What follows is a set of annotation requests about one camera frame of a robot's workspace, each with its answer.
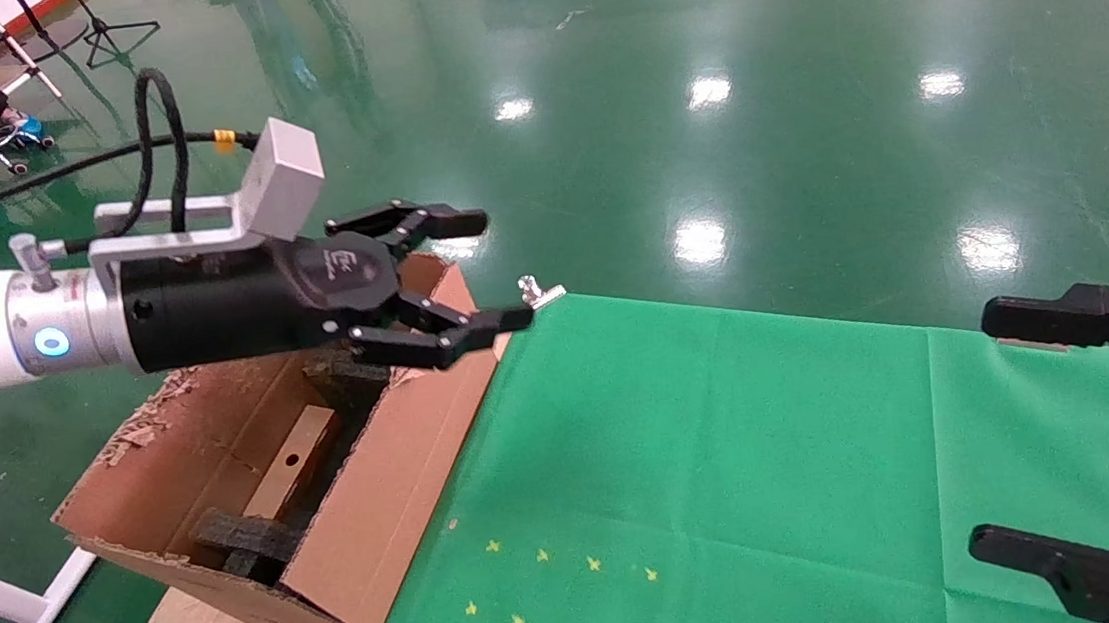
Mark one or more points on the green cloth mat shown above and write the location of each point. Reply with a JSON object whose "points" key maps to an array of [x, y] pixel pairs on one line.
{"points": [[778, 453]]}

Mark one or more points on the black tripod stand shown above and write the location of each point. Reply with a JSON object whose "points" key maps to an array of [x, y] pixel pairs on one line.
{"points": [[100, 25]]}

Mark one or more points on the black foam piece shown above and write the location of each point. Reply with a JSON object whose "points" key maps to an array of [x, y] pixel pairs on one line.
{"points": [[349, 375], [243, 539]]}

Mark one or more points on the small cardboard box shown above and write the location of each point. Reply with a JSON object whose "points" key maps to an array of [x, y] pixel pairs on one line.
{"points": [[292, 465]]}

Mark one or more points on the silver metal clip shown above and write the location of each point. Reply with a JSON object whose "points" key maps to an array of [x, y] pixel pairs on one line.
{"points": [[543, 295]]}

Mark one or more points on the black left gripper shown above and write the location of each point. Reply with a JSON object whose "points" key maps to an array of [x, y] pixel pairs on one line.
{"points": [[232, 299]]}

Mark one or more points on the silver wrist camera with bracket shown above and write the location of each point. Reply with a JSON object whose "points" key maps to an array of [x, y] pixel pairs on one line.
{"points": [[282, 180]]}

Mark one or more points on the large open cardboard carton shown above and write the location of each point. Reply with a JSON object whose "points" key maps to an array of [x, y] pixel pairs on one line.
{"points": [[383, 527]]}

